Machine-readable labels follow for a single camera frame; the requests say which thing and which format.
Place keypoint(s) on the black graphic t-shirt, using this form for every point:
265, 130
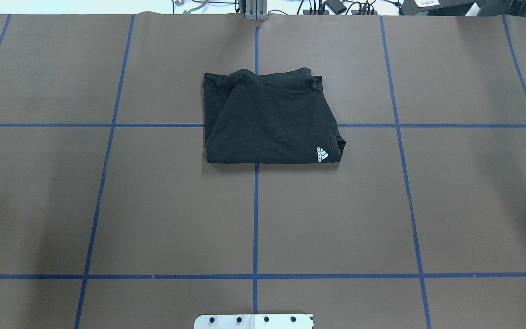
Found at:
280, 118

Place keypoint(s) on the aluminium frame post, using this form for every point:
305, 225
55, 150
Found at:
254, 10

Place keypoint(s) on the white camera stand base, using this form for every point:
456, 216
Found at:
255, 321

